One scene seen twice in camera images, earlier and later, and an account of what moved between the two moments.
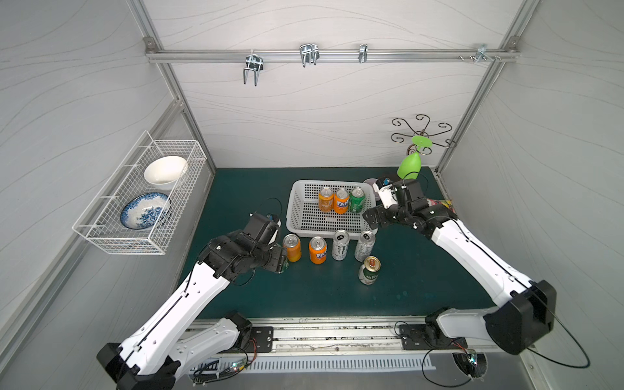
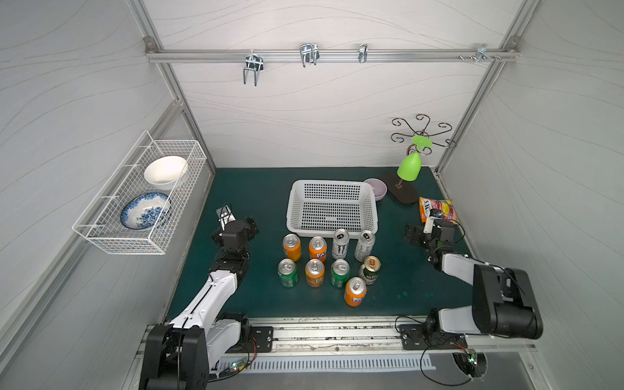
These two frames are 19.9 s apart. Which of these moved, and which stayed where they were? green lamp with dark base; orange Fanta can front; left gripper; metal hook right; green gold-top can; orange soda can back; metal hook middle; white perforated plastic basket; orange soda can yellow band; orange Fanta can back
Moved: orange soda can back; left gripper; orange Fanta can back
Stayed: orange Fanta can front; green lamp with dark base; white perforated plastic basket; orange soda can yellow band; green gold-top can; metal hook right; metal hook middle
